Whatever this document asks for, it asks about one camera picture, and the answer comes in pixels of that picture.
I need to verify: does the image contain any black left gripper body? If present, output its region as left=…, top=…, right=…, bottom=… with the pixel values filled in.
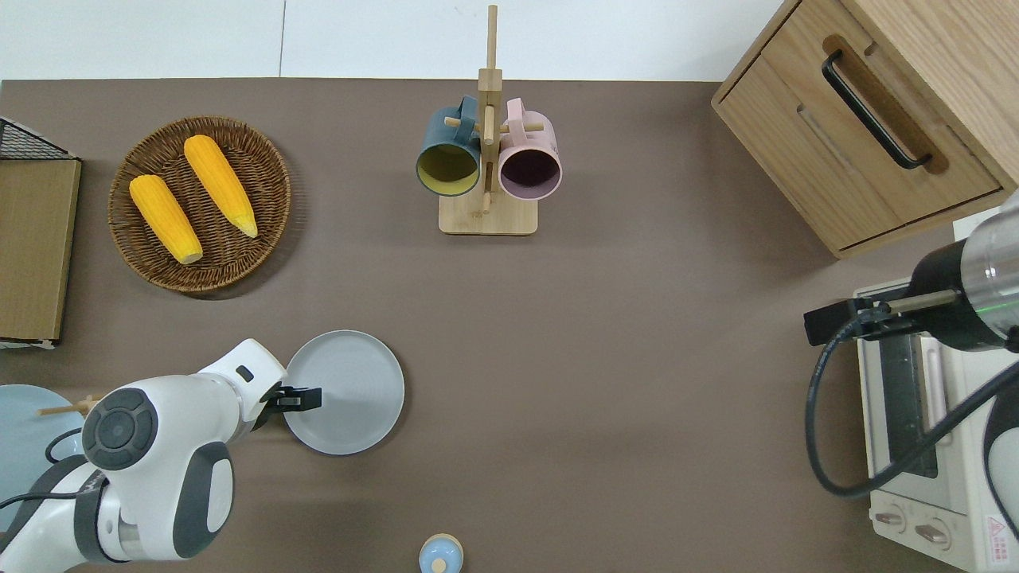
left=265, top=384, right=323, bottom=413

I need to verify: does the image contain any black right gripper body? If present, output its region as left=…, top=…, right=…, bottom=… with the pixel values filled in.
left=803, top=298, right=918, bottom=348

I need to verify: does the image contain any gray round plate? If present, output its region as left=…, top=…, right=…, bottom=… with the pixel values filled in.
left=283, top=329, right=406, bottom=457

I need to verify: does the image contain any light blue plate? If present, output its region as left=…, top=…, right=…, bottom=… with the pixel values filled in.
left=0, top=384, right=88, bottom=531

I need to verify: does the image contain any light wooden drawer cabinet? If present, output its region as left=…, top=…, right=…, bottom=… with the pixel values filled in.
left=711, top=0, right=1019, bottom=260

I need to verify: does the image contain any light blue lidded jar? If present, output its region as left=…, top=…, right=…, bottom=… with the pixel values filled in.
left=419, top=533, right=466, bottom=573

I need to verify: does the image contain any white toaster oven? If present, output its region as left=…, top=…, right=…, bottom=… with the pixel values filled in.
left=853, top=279, right=1019, bottom=573

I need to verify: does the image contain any yellow corn cob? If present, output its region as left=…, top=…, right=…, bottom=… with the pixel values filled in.
left=129, top=174, right=205, bottom=266
left=183, top=134, right=260, bottom=240

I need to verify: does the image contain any brown table mat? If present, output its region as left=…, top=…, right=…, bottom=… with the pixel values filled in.
left=0, top=77, right=1019, bottom=573

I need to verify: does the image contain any thin wooden stick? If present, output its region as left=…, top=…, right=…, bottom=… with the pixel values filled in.
left=37, top=395, right=101, bottom=418

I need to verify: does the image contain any brown wicker basket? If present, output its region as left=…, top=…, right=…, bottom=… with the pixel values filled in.
left=107, top=116, right=293, bottom=294

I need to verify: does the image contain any wooden mug tree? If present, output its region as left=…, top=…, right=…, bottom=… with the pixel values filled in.
left=438, top=4, right=547, bottom=236

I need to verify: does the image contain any teal mug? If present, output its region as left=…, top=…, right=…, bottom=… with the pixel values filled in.
left=415, top=95, right=484, bottom=198

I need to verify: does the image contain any brown wooden board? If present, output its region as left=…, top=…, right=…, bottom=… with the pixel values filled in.
left=0, top=159, right=84, bottom=350

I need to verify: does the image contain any pink mug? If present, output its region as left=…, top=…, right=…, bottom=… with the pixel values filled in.
left=498, top=97, right=564, bottom=201

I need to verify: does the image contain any black cable with metal connector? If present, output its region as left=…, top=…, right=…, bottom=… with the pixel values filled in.
left=804, top=290, right=1019, bottom=499

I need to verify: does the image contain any white oven door handle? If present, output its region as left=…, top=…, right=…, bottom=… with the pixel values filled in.
left=919, top=337, right=949, bottom=435

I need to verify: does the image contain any black cabinet handle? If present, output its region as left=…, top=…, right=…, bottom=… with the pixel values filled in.
left=822, top=49, right=935, bottom=171

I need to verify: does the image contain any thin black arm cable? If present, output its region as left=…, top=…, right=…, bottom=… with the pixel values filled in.
left=0, top=428, right=87, bottom=512

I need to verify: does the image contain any black wire basket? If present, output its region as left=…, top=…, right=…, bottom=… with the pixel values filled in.
left=0, top=117, right=83, bottom=163

